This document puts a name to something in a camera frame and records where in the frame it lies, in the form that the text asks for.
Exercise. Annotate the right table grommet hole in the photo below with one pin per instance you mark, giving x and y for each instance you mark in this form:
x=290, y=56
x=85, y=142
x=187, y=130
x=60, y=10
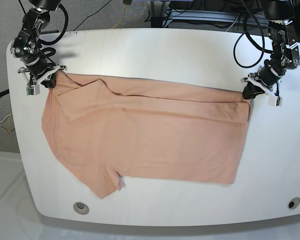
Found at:
x=294, y=203

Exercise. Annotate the aluminium frame rail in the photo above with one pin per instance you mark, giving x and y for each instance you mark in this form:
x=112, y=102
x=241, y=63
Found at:
x=207, y=16

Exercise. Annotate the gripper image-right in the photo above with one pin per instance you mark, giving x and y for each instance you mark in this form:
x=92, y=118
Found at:
x=268, y=75

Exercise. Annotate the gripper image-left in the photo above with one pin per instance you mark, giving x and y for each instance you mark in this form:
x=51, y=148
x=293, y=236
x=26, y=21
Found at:
x=40, y=66

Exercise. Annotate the table grommet hole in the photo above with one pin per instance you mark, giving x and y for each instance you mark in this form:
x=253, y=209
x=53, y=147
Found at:
x=294, y=203
x=81, y=208

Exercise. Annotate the peach orange T-shirt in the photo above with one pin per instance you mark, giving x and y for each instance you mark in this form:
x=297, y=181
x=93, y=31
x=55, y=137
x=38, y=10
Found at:
x=103, y=128

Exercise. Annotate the left table grommet hole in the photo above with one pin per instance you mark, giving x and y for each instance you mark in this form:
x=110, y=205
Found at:
x=81, y=208

